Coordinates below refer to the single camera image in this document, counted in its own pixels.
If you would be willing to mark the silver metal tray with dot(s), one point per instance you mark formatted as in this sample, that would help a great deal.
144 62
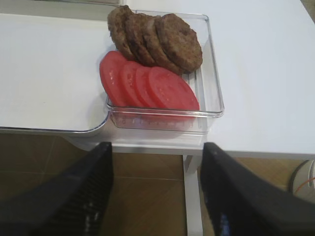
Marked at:
49 74

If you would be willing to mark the round grey floor base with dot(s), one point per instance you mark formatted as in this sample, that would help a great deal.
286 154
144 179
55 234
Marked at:
302 181

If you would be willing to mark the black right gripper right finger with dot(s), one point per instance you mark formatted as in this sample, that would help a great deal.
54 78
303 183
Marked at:
239 203

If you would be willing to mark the brown patty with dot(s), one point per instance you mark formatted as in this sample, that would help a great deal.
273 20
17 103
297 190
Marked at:
133 26
116 25
154 47
179 42

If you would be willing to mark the clear patty tomato container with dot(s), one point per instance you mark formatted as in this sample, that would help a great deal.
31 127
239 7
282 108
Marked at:
204 82

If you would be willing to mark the red tomato slice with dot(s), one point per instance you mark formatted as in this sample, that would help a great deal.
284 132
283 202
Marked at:
127 78
109 69
170 91
141 78

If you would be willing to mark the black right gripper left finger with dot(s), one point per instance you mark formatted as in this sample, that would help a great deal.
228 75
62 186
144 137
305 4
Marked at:
73 203

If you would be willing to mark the white table leg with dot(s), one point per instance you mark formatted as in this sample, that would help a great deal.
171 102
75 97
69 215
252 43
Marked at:
192 196

